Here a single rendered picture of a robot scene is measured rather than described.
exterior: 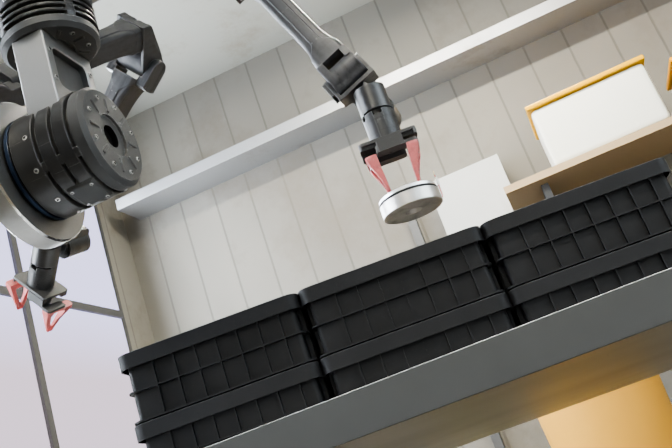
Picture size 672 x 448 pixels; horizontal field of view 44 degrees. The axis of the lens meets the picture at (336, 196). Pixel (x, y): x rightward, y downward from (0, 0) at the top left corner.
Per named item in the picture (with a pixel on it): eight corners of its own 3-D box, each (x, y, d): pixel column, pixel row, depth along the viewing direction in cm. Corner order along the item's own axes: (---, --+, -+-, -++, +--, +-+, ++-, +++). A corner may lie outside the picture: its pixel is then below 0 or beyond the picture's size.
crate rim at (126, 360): (299, 305, 127) (294, 291, 128) (117, 372, 128) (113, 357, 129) (337, 342, 165) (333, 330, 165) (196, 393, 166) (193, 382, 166)
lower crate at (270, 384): (342, 438, 120) (317, 359, 124) (149, 508, 121) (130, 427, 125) (372, 445, 158) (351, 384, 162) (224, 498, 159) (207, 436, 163)
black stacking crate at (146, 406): (318, 366, 124) (295, 295, 128) (133, 433, 125) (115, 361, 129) (352, 389, 161) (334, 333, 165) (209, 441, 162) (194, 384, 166)
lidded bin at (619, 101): (670, 146, 366) (641, 90, 376) (678, 113, 326) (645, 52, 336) (557, 192, 376) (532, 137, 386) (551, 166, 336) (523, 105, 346)
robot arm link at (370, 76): (318, 83, 148) (354, 49, 148) (338, 105, 159) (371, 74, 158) (360, 127, 143) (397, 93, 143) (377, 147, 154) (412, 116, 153)
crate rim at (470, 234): (485, 237, 126) (479, 223, 127) (299, 305, 127) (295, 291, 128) (480, 289, 164) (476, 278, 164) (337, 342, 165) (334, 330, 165)
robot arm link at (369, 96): (347, 86, 145) (377, 72, 144) (358, 100, 151) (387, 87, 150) (359, 120, 143) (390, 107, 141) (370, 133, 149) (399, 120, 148)
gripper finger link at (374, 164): (382, 208, 143) (365, 161, 146) (422, 194, 143) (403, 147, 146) (378, 196, 137) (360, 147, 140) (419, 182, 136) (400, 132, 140)
